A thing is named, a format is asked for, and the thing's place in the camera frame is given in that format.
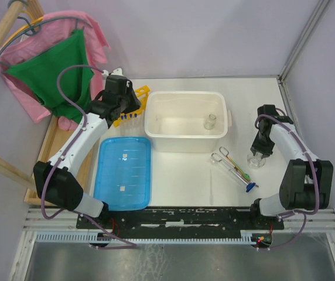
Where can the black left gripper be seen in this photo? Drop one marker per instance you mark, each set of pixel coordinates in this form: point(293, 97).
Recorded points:
point(136, 103)

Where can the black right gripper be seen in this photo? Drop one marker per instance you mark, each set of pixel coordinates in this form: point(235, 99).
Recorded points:
point(266, 151)

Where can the round glass flask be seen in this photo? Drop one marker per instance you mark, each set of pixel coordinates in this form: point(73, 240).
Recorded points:
point(256, 161)

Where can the yellow test tube rack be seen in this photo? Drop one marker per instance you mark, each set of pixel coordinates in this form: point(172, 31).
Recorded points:
point(142, 94)

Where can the coloured plastic spoons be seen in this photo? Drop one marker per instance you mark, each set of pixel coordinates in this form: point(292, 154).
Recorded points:
point(238, 169)

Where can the clear tube with blue cap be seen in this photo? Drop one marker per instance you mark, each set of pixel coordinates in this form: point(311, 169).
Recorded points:
point(217, 160)

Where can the small glass bottle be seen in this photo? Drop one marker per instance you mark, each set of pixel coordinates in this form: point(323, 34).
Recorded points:
point(209, 122)

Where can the white plastic bin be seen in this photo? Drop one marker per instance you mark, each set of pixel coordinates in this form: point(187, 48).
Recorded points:
point(174, 120)

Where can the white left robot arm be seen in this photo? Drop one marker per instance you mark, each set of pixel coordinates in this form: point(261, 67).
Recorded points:
point(56, 180)

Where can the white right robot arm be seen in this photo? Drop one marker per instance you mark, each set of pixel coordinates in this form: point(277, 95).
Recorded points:
point(306, 184)

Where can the metal clamp tongs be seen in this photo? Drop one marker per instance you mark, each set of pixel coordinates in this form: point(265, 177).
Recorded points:
point(224, 153)

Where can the blue plastic tray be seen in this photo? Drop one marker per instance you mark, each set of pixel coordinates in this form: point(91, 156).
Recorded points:
point(123, 177)

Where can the green cloth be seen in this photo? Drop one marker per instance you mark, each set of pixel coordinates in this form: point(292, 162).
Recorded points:
point(55, 76)

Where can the pink shirt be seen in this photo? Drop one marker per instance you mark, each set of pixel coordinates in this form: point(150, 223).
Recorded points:
point(60, 25)

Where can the yellow clothes hanger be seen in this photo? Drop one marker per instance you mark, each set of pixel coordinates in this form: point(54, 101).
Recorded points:
point(33, 20)

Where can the black mounting plate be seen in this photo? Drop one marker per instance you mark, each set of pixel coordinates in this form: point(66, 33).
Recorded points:
point(188, 222)

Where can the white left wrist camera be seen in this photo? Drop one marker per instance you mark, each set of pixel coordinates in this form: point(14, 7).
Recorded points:
point(117, 72)

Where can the aluminium frame rail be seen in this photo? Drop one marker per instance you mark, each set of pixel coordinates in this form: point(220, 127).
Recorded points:
point(311, 87)

